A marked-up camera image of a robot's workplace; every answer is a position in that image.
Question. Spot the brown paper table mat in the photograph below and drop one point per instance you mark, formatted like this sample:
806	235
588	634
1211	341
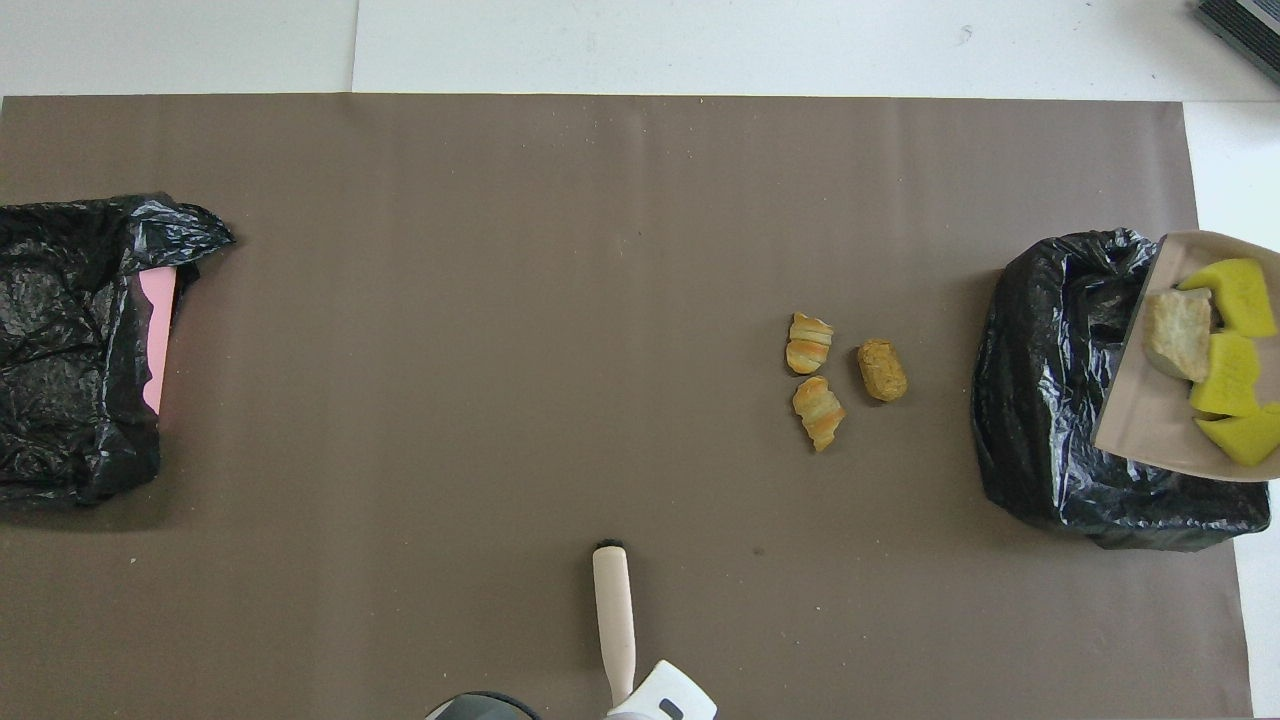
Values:
500	300

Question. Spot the dark ribbed device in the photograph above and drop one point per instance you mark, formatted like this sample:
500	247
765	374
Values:
1250	25

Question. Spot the pale pink plastic dustpan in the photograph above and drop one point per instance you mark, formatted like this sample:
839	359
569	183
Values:
1140	420

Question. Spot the brown breaded nugget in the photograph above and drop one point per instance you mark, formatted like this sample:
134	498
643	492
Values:
882	370

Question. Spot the yellow sponge piece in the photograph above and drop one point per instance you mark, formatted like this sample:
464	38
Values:
1228	375
1245	437
1240	295

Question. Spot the orange striped croissant piece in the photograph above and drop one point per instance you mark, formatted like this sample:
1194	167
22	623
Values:
820	412
810	343

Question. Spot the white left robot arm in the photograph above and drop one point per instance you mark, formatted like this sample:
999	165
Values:
665	685

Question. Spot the beige crusty bread chunk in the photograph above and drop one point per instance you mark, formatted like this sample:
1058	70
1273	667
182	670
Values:
1180	335

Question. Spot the black plastic trash bag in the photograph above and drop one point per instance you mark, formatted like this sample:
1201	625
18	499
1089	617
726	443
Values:
1050	400
60	350

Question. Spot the pink plastic bin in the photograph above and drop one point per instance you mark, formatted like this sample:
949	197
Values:
157	330

